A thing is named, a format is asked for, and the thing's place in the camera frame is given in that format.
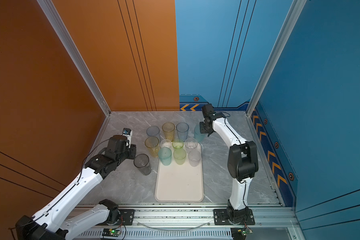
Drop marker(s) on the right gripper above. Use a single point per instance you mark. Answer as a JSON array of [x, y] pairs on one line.
[[202, 130]]

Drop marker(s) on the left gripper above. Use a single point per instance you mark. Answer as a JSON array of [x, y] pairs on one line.
[[133, 149]]

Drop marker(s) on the teal textured tumbler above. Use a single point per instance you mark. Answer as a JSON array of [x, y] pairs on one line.
[[197, 133], [165, 156]]

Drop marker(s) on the clear stemmed glass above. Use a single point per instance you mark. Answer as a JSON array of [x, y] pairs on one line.
[[190, 144]]

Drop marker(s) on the dark smoky tumbler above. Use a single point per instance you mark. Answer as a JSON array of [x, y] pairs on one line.
[[142, 163]]

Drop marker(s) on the clear plastic cup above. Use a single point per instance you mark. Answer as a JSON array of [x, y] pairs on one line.
[[194, 158]]

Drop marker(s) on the small green faceted glass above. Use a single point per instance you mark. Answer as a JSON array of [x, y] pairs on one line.
[[177, 144]]

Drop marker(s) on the yellow tumbler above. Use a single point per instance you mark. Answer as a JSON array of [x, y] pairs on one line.
[[153, 146]]

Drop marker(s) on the light green dotted cup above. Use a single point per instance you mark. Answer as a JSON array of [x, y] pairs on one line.
[[180, 156]]

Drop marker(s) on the grey-blue frosted tumbler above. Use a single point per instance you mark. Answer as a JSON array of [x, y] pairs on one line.
[[153, 132]]

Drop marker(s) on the small clear faceted glass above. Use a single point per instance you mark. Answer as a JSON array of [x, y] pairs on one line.
[[166, 143]]

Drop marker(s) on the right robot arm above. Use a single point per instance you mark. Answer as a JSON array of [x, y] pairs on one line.
[[242, 163]]

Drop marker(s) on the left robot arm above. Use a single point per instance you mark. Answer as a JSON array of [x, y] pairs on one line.
[[51, 222]]

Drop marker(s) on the white rectangular tray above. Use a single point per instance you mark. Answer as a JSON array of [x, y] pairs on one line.
[[180, 183]]

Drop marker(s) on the light blue clear tumbler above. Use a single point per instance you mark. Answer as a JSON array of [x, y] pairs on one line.
[[182, 131]]

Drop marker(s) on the amber tall tumbler back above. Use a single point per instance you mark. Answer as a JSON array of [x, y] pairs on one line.
[[169, 131]]

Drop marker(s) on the left green circuit board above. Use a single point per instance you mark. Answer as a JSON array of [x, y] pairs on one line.
[[111, 233]]

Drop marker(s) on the green circuit board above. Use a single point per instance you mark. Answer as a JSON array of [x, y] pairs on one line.
[[111, 233], [240, 233]]

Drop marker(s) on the right green circuit board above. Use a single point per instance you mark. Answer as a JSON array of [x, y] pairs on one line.
[[240, 233]]

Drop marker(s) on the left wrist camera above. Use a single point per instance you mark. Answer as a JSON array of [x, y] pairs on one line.
[[128, 134]]

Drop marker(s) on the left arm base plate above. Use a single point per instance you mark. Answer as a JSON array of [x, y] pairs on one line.
[[120, 217]]

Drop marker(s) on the aluminium front rail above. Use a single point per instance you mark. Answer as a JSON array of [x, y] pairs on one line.
[[196, 222]]

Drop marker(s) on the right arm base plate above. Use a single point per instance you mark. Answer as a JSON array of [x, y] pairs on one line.
[[234, 217]]

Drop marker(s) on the right aluminium corner post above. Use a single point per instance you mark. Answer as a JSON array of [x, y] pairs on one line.
[[283, 36]]

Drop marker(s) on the aluminium corner post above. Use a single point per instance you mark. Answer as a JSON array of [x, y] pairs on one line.
[[62, 32], [283, 36]]

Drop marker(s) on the left aluminium corner post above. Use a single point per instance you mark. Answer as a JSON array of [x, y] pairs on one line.
[[62, 32]]

